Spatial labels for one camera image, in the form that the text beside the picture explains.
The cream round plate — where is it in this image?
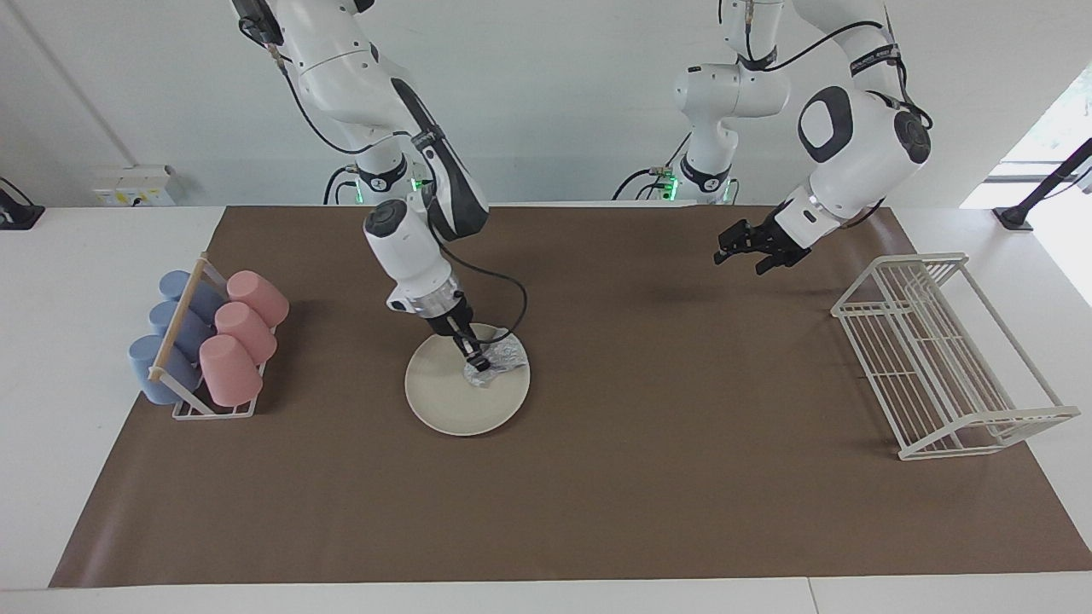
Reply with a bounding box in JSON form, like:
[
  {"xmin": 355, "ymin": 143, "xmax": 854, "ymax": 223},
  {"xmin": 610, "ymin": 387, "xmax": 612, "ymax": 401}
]
[{"xmin": 404, "ymin": 322, "xmax": 531, "ymax": 437}]

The brown table mat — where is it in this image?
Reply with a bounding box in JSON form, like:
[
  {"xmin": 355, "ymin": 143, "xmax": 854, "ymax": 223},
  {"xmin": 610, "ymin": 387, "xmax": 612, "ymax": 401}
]
[{"xmin": 49, "ymin": 205, "xmax": 1092, "ymax": 589}]

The pink plastic cup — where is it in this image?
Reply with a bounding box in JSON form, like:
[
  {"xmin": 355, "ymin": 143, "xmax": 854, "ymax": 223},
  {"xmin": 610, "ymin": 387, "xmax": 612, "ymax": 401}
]
[
  {"xmin": 226, "ymin": 270, "xmax": 290, "ymax": 328},
  {"xmin": 214, "ymin": 302, "xmax": 278, "ymax": 364},
  {"xmin": 200, "ymin": 334, "xmax": 264, "ymax": 408}
]

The blue plastic cup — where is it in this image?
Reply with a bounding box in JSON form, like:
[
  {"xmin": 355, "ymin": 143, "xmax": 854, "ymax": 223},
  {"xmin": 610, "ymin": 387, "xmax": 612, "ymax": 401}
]
[
  {"xmin": 149, "ymin": 300, "xmax": 216, "ymax": 363},
  {"xmin": 128, "ymin": 335, "xmax": 204, "ymax": 406},
  {"xmin": 159, "ymin": 270, "xmax": 228, "ymax": 323}
]

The white cup holder rack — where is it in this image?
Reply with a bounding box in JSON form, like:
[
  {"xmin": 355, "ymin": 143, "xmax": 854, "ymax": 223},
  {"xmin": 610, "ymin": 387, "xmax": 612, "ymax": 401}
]
[{"xmin": 148, "ymin": 252, "xmax": 278, "ymax": 420}]

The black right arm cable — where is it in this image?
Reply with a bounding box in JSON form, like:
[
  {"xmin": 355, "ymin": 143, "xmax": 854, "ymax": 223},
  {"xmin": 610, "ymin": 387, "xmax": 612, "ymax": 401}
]
[{"xmin": 237, "ymin": 17, "xmax": 529, "ymax": 346}]

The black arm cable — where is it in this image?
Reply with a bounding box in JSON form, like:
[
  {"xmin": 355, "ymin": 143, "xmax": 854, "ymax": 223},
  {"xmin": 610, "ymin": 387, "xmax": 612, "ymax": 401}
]
[
  {"xmin": 237, "ymin": 17, "xmax": 529, "ymax": 346},
  {"xmin": 721, "ymin": 0, "xmax": 933, "ymax": 227}
]

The black base cable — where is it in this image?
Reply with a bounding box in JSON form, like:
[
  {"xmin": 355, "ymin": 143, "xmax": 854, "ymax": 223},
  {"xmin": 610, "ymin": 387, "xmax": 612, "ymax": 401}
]
[
  {"xmin": 613, "ymin": 135, "xmax": 690, "ymax": 202},
  {"xmin": 324, "ymin": 165, "xmax": 359, "ymax": 206}
]

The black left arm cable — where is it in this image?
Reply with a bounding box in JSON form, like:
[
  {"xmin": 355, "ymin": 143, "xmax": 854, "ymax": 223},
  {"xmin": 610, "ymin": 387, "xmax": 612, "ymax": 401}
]
[{"xmin": 721, "ymin": 0, "xmax": 933, "ymax": 227}]

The white wire rack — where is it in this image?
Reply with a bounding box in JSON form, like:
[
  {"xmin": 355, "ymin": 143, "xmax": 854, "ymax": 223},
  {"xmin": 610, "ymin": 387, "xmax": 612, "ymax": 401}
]
[{"xmin": 831, "ymin": 252, "xmax": 1081, "ymax": 461}]

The white wall socket box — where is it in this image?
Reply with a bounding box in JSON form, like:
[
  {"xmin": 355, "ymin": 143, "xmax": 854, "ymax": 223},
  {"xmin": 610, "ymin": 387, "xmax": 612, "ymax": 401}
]
[{"xmin": 92, "ymin": 165, "xmax": 178, "ymax": 207}]

